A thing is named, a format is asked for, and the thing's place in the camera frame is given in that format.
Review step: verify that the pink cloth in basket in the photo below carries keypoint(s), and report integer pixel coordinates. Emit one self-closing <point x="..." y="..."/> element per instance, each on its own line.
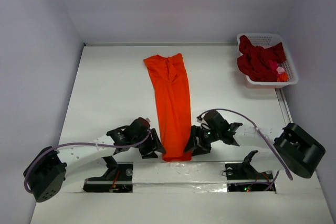
<point x="278" y="70"/>

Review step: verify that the small orange cloth in basket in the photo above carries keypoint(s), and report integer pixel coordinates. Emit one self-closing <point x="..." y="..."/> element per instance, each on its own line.
<point x="283" y="77"/>

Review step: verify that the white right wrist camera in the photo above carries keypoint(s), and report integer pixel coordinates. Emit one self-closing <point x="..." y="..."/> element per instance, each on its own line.
<point x="199" y="119"/>

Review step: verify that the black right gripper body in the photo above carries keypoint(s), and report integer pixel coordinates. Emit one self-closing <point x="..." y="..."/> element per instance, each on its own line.
<point x="199" y="138"/>

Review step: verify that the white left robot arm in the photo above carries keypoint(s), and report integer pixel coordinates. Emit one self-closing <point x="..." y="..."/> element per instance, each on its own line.
<point x="53" y="167"/>

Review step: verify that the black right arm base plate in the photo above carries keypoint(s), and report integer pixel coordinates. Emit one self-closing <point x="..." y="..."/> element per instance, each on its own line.
<point x="241" y="178"/>

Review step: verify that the dark red t shirt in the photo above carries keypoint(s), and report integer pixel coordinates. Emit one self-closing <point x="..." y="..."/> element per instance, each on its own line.
<point x="254" y="60"/>

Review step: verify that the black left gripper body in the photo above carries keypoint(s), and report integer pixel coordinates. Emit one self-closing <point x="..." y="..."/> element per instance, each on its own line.
<point x="148" y="146"/>

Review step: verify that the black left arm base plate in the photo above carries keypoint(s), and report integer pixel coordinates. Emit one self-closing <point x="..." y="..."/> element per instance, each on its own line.
<point x="114" y="180"/>

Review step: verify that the white plastic basket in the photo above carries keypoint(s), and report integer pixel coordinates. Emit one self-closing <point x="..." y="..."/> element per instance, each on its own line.
<point x="267" y="40"/>

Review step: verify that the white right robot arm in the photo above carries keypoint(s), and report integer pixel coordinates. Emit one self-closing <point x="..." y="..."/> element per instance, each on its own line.
<point x="290" y="149"/>

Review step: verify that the metal rail right table edge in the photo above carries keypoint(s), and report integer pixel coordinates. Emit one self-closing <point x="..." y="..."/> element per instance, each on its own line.
<point x="283" y="106"/>

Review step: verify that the orange t shirt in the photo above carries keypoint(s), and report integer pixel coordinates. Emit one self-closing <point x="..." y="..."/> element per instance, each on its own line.
<point x="173" y="104"/>

